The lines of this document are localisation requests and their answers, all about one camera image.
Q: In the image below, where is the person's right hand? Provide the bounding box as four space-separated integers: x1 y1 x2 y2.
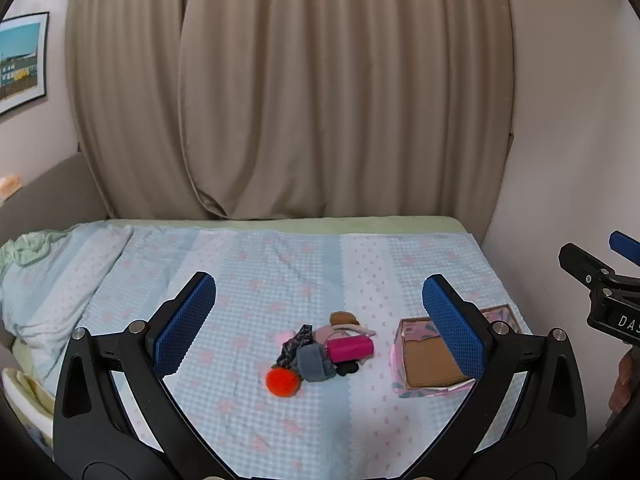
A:
609 347 638 413

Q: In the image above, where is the grey cloth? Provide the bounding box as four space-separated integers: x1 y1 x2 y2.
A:
296 343 338 384

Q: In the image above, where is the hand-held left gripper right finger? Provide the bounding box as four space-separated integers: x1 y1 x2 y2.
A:
405 274 588 480

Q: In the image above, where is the brown plush toy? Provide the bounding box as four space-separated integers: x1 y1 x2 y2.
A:
330 311 377 336

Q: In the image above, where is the magenta cloth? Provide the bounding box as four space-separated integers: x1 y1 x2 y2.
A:
327 336 375 364

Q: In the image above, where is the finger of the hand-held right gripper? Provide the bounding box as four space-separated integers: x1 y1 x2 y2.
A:
609 230 640 267
558 243 617 289

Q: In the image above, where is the floral cardboard box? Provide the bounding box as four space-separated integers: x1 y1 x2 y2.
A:
390 304 523 398

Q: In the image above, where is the dark patterned cloth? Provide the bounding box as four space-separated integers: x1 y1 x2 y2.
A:
276 325 315 368

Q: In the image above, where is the framed wall picture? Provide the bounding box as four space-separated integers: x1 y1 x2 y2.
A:
0 11 50 116

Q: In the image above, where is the pink soft cloth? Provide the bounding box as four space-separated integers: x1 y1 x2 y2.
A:
314 325 351 345

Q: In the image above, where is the yellow striped cloth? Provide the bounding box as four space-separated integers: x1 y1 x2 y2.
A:
2 367 56 451

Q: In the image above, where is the taupe padded headboard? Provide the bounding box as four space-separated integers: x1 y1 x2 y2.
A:
0 152 108 251

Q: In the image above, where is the beige curtain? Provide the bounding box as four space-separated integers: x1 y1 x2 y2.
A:
179 0 516 221
65 0 203 221

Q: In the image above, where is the orange pom-pom ball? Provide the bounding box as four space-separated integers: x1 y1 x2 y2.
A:
265 367 301 399

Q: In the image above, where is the green crumpled pillow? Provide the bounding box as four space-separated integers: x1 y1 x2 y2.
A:
0 229 76 281

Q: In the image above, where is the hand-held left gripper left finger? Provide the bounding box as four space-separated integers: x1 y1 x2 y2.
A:
52 271 236 480

